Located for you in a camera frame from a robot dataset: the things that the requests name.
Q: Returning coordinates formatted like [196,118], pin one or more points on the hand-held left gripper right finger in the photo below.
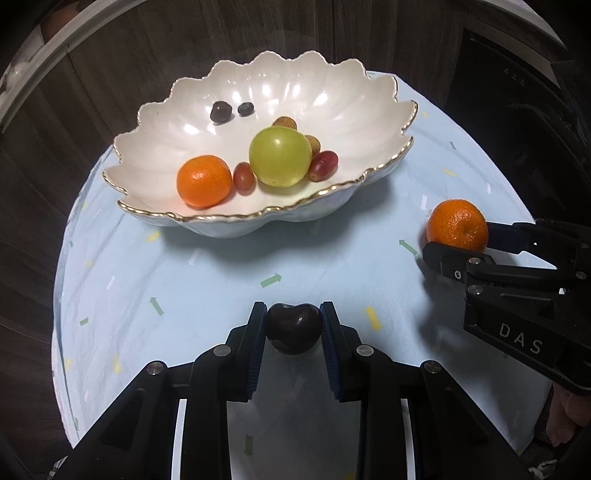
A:
[330,332]

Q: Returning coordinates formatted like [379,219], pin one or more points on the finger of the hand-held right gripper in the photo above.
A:
[505,237]
[448,261]

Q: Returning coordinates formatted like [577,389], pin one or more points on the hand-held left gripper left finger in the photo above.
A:
[256,332]

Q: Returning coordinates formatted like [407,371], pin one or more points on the orange tangerine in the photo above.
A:
[457,224]
[204,181]

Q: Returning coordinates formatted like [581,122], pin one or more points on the red grape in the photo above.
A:
[324,165]
[244,179]

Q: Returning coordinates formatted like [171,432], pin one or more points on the green apple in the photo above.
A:
[279,157]

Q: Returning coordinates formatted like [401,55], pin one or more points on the white scalloped bowl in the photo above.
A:
[332,106]

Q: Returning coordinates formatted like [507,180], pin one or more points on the blueberry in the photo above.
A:
[245,109]

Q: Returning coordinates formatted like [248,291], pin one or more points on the person's right hand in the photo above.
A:
[565,415]

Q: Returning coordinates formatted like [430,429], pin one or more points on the light blue patterned cloth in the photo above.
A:
[184,286]

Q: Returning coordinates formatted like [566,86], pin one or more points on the grey plaid fringed cloth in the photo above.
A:
[545,470]

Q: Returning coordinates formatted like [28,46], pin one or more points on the black built-in dishwasher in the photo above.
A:
[508,92]

